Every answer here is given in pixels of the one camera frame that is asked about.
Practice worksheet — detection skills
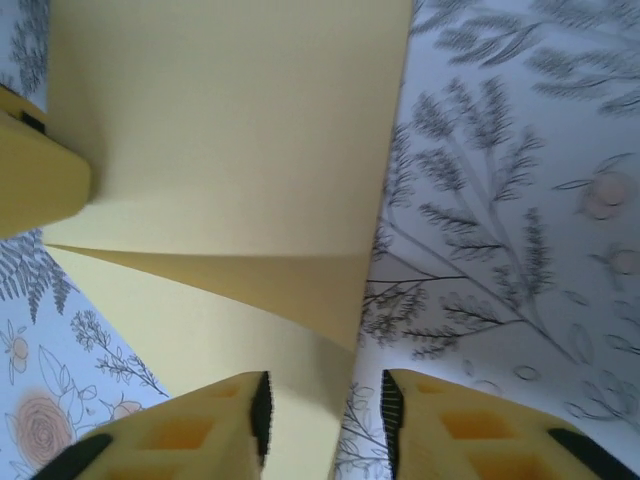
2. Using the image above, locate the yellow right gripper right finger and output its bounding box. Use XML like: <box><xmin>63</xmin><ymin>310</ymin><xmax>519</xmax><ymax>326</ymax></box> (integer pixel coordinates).
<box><xmin>381</xmin><ymin>368</ymin><xmax>632</xmax><ymax>480</ymax></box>

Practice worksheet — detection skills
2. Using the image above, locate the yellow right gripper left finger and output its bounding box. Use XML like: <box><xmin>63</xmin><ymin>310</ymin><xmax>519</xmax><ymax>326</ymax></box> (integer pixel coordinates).
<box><xmin>29</xmin><ymin>369</ymin><xmax>277</xmax><ymax>480</ymax></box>

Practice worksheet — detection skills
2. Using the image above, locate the yellow cloth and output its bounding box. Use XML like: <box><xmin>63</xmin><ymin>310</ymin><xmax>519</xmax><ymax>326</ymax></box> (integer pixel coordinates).
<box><xmin>42</xmin><ymin>0</ymin><xmax>415</xmax><ymax>480</ymax></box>

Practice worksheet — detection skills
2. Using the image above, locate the floral patterned table cover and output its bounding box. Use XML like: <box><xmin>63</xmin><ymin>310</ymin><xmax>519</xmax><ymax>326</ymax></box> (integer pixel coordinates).
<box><xmin>0</xmin><ymin>0</ymin><xmax>640</xmax><ymax>480</ymax></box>

